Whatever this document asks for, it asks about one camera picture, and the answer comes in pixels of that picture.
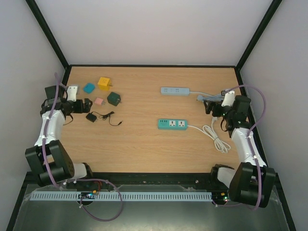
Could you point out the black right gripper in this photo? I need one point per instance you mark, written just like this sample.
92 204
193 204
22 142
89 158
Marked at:
210 107

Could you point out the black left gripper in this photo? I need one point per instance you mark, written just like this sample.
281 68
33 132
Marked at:
80 109

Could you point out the pink charger plug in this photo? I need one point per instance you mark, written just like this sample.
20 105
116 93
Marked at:
99 101

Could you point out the blue plug adapter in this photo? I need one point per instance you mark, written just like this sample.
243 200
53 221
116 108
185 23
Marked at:
89 88

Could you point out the yellow cube socket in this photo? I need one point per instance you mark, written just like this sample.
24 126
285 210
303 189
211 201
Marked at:
104 83

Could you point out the dark green plug adapter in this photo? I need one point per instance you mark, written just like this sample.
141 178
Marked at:
114 99

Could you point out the light blue power strip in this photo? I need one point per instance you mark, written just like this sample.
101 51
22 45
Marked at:
175 91

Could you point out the black power adapter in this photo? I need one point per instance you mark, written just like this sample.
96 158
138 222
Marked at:
91 117

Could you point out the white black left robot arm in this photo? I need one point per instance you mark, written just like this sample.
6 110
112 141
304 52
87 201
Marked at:
48 158

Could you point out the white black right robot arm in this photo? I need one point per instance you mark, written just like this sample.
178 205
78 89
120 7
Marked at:
251 183

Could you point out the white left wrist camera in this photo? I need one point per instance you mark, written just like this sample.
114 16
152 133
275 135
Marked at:
72 92

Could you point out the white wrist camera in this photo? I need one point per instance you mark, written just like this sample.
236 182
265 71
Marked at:
72 92
229 98

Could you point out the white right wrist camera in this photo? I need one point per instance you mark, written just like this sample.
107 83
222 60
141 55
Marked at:
229 98

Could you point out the black metal cage frame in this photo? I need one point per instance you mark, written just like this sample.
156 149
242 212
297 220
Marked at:
157 157

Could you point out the slotted grey cable duct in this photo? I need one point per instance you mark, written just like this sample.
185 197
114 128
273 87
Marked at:
124 196

